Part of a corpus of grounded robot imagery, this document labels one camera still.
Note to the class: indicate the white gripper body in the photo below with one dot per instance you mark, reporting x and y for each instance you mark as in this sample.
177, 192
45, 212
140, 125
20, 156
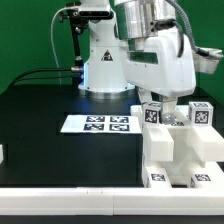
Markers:
157, 67

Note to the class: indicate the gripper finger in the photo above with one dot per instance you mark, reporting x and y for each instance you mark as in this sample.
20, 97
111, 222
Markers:
168, 109
144, 95

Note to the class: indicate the white chair back frame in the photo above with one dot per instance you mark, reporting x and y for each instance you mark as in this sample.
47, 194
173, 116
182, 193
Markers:
175, 143

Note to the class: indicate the white chair seat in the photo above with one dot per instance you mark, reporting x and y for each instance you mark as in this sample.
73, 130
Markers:
177, 173

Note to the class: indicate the white marker base sheet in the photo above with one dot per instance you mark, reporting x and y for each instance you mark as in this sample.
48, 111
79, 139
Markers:
101, 124

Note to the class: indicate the white block left edge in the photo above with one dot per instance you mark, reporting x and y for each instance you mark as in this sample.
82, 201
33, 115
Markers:
1, 153

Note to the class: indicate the black camera on stand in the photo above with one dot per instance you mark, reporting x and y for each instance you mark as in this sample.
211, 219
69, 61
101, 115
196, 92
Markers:
84, 12

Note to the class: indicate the white L-shaped wall fence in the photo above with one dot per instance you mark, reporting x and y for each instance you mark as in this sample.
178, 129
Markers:
207, 200

